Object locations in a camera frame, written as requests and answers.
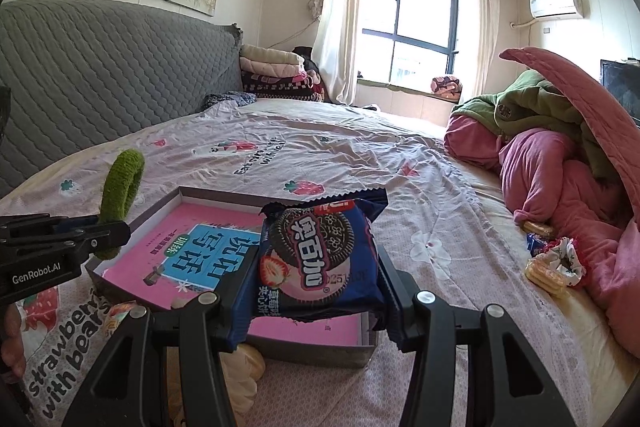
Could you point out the cream curtain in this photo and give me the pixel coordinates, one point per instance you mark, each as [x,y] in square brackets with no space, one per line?
[340,17]
[485,32]

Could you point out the green blanket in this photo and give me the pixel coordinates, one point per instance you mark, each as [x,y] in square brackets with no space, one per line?
[530,102]

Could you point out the white air conditioner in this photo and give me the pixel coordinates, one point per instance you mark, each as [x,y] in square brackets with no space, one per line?
[555,4]

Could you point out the person's left hand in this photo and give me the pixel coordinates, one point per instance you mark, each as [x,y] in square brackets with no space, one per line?
[11,342]

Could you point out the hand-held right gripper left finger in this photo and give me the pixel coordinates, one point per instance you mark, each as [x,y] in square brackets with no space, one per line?
[222,307]

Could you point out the pink book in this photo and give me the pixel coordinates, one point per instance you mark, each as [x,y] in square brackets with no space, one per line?
[150,252]

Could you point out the patterned cushion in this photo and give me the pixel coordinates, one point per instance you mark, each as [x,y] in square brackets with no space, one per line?
[446,87]

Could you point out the floral scrunchie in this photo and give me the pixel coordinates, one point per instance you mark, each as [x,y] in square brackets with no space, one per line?
[567,257]

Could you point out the blue cookie packet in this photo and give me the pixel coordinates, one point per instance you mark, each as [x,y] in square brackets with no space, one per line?
[315,252]

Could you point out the pink duvet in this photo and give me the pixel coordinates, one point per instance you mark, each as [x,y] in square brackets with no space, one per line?
[550,177]

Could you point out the clear plastic bag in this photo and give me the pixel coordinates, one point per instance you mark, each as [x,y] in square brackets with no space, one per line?
[245,367]

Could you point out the green fuzzy scrunchie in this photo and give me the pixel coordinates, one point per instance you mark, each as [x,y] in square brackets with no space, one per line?
[117,179]

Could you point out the small blue packet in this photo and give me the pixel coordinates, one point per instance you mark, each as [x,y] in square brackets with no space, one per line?
[535,244]

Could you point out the blue patterned cloth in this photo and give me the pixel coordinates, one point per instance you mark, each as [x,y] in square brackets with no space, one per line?
[230,99]

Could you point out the grey cardboard box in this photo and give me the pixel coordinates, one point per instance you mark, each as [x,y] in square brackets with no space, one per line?
[320,354]

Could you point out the black television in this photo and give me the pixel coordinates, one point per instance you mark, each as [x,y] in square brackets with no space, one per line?
[620,87]

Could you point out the dark framed window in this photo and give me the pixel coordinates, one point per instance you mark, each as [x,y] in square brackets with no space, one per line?
[425,17]

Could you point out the stack of folded blankets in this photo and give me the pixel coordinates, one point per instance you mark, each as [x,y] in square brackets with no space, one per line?
[270,74]

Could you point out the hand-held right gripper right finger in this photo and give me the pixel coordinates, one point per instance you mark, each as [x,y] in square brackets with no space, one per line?
[395,289]

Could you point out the yellow biscuit pack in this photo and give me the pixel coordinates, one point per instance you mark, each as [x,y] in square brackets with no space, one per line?
[542,277]
[539,228]

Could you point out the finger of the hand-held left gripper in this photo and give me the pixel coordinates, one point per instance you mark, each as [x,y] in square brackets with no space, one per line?
[112,237]
[75,223]

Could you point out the egg toy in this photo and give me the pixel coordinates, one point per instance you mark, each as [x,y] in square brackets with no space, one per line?
[120,313]

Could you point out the pink quilted cover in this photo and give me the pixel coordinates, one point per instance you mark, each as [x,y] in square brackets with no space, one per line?
[590,107]

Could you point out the grey quilted headboard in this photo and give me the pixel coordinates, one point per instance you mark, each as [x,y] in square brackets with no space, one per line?
[100,72]

